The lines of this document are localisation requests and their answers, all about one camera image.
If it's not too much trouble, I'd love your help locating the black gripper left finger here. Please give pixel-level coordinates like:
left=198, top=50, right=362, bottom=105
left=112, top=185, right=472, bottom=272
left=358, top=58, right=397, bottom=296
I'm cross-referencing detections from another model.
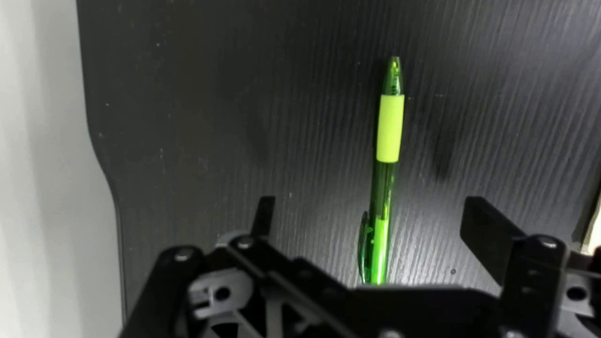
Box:
left=251, top=195, right=275, bottom=236

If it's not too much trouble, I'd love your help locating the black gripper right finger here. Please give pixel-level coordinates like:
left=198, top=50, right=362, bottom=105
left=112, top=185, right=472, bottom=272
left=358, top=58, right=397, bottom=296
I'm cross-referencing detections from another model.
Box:
left=459, top=195, right=523, bottom=283

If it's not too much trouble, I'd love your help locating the green pen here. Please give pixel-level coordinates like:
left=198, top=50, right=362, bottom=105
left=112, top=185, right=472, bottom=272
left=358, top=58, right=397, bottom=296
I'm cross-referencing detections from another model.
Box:
left=358, top=56, right=405, bottom=285

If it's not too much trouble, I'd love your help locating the large beige paper napkin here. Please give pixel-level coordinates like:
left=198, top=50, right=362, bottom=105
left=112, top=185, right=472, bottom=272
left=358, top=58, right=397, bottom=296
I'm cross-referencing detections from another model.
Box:
left=579, top=195, right=601, bottom=255

